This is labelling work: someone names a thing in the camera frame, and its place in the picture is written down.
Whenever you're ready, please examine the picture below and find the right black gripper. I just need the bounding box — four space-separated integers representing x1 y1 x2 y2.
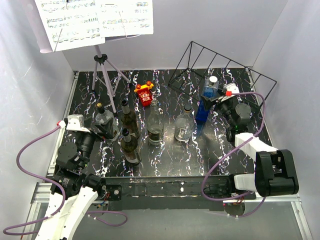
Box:
201 87 236 127

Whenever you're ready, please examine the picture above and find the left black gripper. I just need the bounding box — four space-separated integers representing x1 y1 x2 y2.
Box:
76 116 113 168

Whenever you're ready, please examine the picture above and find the small clear black-cap bottle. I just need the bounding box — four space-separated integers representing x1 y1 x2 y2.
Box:
95 102 120 142

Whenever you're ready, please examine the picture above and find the blue glass bottle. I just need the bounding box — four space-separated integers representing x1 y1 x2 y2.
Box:
195 75 219 123

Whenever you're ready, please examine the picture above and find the clear bottle with blue label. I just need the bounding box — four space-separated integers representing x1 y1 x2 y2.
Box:
174 104 196 143

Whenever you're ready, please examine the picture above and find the dark green wine bottle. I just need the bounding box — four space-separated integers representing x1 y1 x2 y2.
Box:
120 100 140 139

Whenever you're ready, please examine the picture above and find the green wine bottle silver neck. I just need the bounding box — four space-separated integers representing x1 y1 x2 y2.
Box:
120 128 141 165

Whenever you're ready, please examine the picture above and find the tall clear bottle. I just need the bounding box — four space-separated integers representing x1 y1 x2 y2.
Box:
147 99 164 145

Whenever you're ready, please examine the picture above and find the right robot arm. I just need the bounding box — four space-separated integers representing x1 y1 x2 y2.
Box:
201 124 299 201

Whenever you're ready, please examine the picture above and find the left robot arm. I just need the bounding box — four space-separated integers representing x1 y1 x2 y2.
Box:
36 114 107 240

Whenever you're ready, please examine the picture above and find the red yellow toy block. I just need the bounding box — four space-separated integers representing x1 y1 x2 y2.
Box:
134 81 154 107

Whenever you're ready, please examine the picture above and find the left sheet music page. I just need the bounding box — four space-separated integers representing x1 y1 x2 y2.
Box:
35 0 105 52

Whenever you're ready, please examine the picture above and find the sheet music page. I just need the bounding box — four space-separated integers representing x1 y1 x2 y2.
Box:
95 0 154 37
35 0 105 52

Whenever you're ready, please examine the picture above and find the right sheet music page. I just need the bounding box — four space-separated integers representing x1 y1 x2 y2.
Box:
95 0 154 37

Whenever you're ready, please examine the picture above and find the purple music stand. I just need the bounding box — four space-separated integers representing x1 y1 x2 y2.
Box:
20 0 130 112

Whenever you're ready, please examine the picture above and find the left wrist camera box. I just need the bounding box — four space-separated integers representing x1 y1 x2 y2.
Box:
66 114 86 132

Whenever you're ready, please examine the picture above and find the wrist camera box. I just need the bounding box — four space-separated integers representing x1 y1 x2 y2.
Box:
223 83 240 97
66 114 86 132

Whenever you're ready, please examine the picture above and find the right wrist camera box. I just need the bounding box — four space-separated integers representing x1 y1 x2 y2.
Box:
223 83 240 97

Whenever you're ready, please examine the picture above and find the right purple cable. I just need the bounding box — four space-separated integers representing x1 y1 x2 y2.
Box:
200 91 267 218

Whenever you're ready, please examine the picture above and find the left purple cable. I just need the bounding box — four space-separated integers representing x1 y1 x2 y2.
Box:
2 122 67 236

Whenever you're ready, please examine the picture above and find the black wire wine rack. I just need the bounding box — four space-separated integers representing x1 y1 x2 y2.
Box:
164 41 278 119

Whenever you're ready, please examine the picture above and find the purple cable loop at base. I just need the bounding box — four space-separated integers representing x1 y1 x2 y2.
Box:
84 208 129 228

